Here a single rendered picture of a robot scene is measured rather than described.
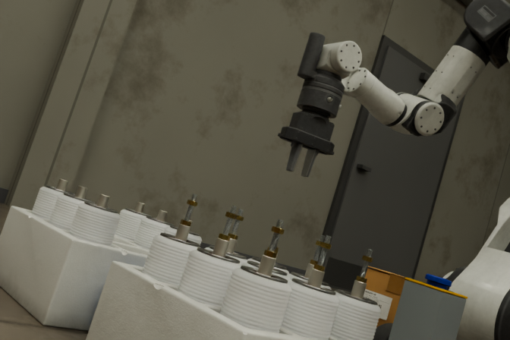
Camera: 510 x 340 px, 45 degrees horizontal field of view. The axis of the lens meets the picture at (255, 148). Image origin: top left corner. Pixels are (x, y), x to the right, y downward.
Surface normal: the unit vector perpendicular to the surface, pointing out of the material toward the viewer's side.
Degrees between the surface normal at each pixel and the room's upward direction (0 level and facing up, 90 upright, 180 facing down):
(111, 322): 90
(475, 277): 46
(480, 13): 83
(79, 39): 90
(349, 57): 90
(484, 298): 72
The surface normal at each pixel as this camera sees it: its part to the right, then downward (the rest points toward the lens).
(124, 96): 0.62, 0.10
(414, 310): -0.71, -0.30
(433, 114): 0.34, 0.27
